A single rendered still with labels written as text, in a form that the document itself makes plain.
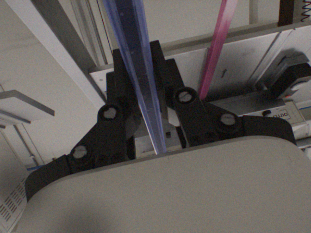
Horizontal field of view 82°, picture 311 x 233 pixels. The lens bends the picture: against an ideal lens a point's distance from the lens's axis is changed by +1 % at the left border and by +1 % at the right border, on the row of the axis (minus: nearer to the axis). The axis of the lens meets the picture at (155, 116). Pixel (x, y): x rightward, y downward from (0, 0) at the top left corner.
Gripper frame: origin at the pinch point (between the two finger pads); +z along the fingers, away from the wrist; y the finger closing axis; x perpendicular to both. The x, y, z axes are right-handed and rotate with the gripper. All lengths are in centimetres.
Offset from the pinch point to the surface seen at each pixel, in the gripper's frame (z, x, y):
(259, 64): 14.8, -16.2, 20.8
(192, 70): 14.7, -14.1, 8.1
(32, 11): 10.9, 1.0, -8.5
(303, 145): 9, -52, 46
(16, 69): 158, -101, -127
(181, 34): 157, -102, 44
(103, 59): 35.1, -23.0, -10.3
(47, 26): 11.2, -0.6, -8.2
